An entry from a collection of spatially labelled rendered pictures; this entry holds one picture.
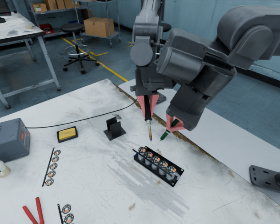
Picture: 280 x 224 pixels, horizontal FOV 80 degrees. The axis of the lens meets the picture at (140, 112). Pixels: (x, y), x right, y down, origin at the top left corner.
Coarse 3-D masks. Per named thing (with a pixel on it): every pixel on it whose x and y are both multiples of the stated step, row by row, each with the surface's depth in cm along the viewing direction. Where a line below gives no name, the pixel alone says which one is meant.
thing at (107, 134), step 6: (114, 114) 65; (108, 120) 65; (114, 120) 67; (108, 126) 67; (114, 126) 64; (120, 126) 66; (108, 132) 68; (114, 132) 66; (120, 132) 68; (108, 138) 66; (114, 138) 66
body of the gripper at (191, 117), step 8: (192, 88) 31; (200, 96) 30; (208, 96) 30; (192, 104) 32; (200, 104) 32; (168, 112) 33; (176, 112) 33; (184, 112) 34; (192, 112) 33; (200, 112) 35; (184, 120) 32; (192, 120) 33; (192, 128) 33
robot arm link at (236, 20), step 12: (228, 12) 25; (240, 12) 23; (252, 12) 22; (264, 12) 21; (276, 12) 21; (228, 24) 24; (240, 24) 21; (252, 24) 21; (264, 24) 21; (276, 24) 21; (228, 36) 23; (240, 36) 22; (276, 36) 22; (228, 48) 25; (276, 48) 23
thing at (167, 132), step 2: (174, 120) 40; (176, 120) 40; (178, 120) 39; (172, 122) 41; (174, 122) 40; (176, 122) 40; (172, 124) 41; (174, 124) 41; (172, 126) 41; (166, 130) 43; (164, 132) 45; (166, 132) 44; (168, 132) 43; (170, 132) 43; (164, 134) 45; (166, 134) 44; (162, 136) 46; (164, 136) 45; (160, 138) 47; (162, 138) 46; (164, 138) 46
